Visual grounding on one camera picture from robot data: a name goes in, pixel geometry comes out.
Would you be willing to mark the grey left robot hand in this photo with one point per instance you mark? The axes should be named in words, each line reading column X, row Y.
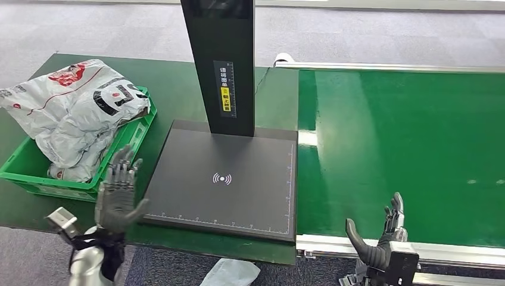
column 116, row 205

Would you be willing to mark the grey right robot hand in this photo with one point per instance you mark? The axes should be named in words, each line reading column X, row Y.
column 374, row 254

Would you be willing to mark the white mailer package black logo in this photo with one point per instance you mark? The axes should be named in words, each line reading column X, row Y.
column 71, row 110

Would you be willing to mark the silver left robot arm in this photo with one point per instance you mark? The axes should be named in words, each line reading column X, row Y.
column 87, row 264

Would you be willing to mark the crumpled grey mailer package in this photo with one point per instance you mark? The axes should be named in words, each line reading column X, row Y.
column 79, row 167

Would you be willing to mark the green conveyor belt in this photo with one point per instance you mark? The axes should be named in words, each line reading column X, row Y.
column 394, row 158

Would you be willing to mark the black inbound scanner machine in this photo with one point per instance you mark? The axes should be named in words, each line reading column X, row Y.
column 244, row 197

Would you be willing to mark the green plastic crate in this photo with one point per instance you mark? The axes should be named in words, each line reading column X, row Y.
column 23, row 173

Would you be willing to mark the white plastic bag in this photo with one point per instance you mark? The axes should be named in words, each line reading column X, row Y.
column 231, row 274

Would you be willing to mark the black yellow scanner label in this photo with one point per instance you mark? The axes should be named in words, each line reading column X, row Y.
column 225, row 89

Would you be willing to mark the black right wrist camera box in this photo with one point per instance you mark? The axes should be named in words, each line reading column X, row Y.
column 404, row 268

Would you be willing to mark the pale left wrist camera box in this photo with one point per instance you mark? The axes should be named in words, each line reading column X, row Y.
column 63, row 221

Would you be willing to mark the aluminium conveyor support frame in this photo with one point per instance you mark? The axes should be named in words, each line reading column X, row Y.
column 461, row 279

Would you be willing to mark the aluminium conveyor side rail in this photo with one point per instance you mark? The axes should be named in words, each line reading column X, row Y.
column 394, row 68
column 465, row 256

